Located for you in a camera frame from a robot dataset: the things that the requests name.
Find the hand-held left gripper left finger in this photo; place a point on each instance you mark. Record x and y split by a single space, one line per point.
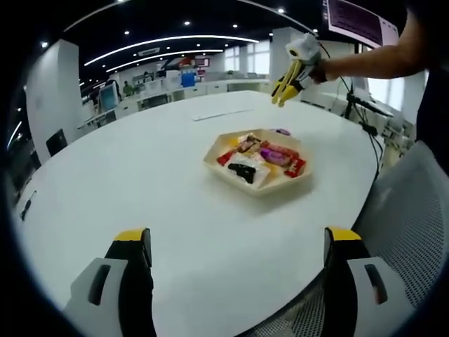
100 298

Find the small black tool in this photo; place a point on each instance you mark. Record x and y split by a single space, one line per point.
28 207

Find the white framed computer monitor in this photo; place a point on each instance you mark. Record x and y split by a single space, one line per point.
108 99

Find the black screen stand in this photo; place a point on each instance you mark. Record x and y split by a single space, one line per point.
348 102

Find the small red candy food packet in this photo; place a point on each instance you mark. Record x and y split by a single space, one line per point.
227 158

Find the white square pillar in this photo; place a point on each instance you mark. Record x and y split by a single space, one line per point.
52 91
279 52

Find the beige hexagonal tray container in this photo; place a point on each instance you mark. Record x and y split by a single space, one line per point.
280 184

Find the large display screen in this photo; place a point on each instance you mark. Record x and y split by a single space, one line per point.
358 17

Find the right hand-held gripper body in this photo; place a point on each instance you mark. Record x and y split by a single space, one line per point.
305 49

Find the white office counter row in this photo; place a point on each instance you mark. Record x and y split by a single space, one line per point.
168 98

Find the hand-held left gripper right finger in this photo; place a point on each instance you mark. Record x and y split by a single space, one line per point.
363 298

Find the grey mesh office chair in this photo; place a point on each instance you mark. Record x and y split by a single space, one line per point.
403 224

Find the person's right hand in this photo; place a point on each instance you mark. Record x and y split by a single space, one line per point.
321 72

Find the blue box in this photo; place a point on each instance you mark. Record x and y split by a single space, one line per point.
187 79

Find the bright red bar food packet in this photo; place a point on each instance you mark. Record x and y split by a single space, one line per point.
294 168

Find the dark red bar food packet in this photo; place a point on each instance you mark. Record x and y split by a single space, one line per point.
280 149

